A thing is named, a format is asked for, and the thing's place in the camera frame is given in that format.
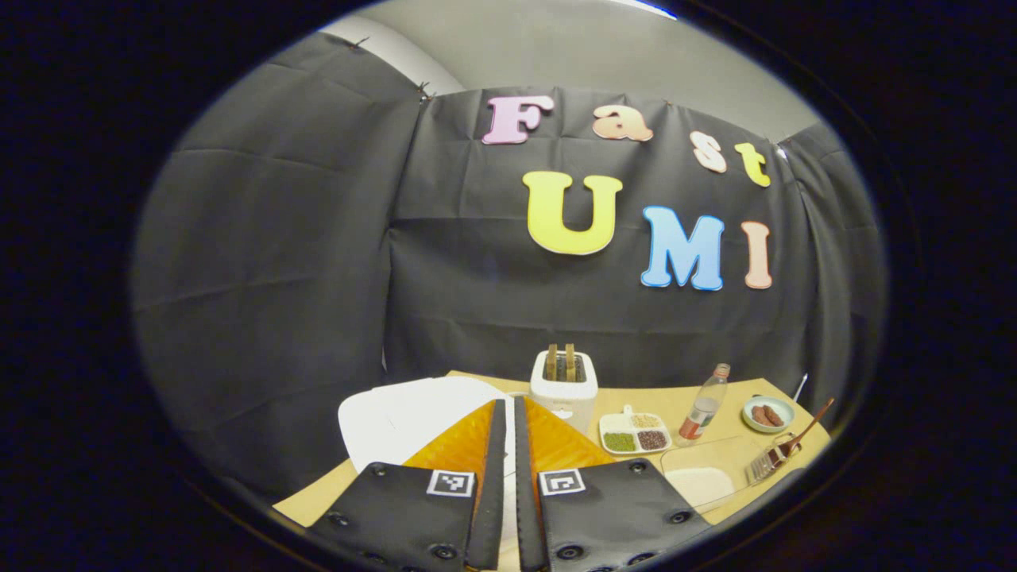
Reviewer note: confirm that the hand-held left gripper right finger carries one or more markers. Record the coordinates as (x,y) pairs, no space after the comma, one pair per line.
(526,508)

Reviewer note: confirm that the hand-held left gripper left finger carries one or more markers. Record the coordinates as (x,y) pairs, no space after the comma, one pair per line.
(493,492)

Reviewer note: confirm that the white rice cooker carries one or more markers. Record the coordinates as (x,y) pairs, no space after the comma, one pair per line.
(405,421)

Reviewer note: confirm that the clear rice container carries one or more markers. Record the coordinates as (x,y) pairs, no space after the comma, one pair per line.
(699,481)

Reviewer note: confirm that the dark wooden spoon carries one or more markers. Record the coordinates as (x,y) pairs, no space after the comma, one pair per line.
(810,425)

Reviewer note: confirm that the white toaster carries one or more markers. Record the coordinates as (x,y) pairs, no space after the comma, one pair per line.
(564,397)

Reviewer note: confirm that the white divided grain dish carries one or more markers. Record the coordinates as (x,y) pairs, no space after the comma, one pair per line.
(636,433)

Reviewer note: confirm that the toasted bread slice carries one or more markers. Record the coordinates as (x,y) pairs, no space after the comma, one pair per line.
(551,361)
(570,361)

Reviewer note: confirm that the clear plastic bottle red label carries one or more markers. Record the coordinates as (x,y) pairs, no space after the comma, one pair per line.
(703,405)

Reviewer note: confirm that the brown meat piece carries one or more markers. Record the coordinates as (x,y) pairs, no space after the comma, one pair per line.
(760,415)
(775,416)

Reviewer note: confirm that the pale green plate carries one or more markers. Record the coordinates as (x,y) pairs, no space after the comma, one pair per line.
(786,407)

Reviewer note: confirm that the black backdrop cloth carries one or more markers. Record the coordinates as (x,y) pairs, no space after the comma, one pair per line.
(318,238)

